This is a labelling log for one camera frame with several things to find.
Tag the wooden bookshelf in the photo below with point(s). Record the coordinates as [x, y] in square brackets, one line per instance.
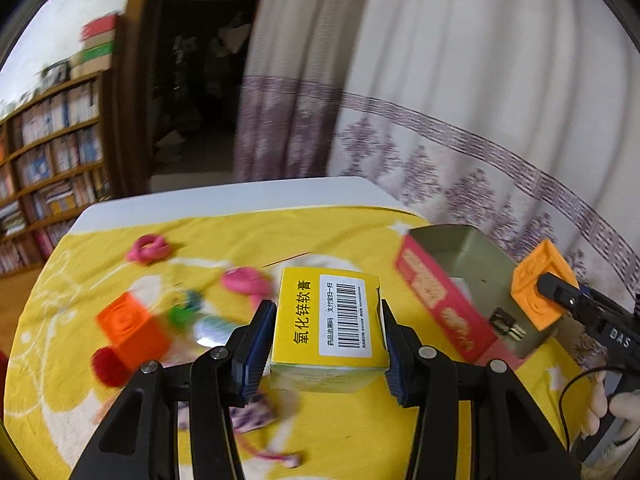
[111, 135]

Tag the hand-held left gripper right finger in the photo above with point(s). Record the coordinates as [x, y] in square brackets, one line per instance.
[395, 360]

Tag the yellow patterned towel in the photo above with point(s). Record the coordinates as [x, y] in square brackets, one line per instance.
[65, 410]

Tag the red rectangular tin container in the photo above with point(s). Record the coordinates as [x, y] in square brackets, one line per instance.
[435, 290]

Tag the green striped box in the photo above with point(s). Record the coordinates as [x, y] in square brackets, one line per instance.
[97, 57]

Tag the deep orange toy cube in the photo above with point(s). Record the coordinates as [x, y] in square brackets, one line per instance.
[130, 330]

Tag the rows of books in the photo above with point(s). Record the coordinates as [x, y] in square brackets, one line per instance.
[45, 120]

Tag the red topped box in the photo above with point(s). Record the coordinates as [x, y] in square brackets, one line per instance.
[100, 27]

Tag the red round object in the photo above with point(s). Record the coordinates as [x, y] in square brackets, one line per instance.
[107, 367]

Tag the yellow cardboard medicine box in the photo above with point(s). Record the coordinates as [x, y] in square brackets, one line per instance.
[300, 330]

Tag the white plastic cup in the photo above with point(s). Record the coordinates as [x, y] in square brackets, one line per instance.
[212, 332]

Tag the light orange toy cube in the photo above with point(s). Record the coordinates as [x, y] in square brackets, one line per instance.
[532, 280]

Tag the white curtain with purple pattern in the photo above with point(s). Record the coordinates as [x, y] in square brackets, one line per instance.
[450, 60]

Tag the person's right hand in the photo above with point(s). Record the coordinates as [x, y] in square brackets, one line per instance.
[627, 407]

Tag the green small object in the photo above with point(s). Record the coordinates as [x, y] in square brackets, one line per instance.
[178, 316]

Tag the pink thin object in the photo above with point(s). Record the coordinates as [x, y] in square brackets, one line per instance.
[280, 456]

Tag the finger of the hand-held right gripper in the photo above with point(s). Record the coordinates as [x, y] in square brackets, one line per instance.
[557, 290]

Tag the framed picture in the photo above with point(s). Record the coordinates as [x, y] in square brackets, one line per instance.
[55, 72]

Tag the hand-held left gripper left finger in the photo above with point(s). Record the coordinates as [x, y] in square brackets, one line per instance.
[255, 355]

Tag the purple patterned packet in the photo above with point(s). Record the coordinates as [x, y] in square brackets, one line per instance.
[250, 417]

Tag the wooden door frame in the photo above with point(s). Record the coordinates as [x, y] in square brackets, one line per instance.
[135, 110]

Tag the pink knotted foam toy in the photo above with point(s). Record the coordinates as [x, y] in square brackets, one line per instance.
[240, 280]
[145, 250]

